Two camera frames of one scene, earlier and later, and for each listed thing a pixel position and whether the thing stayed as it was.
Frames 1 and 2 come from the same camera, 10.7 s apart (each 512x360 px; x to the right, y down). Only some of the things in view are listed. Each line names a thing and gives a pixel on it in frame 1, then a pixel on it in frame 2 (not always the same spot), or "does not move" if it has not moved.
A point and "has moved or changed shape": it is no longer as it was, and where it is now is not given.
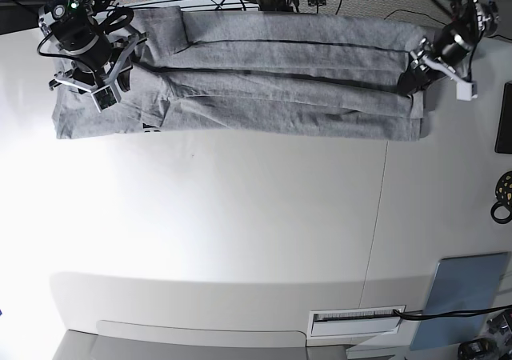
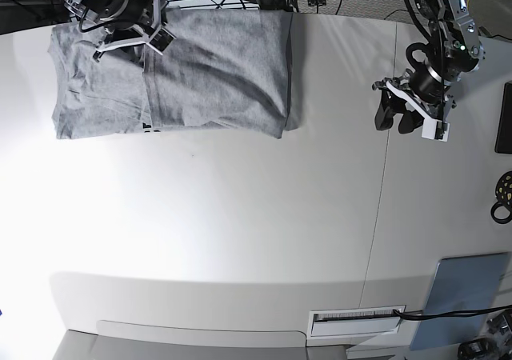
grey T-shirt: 269,75 has moved or changed shape
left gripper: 96,62 -> 151,32
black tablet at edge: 504,140 does not move
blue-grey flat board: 461,284 does not move
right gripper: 444,52 -> 401,91
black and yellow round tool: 503,194 does not move
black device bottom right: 479,349 does not move
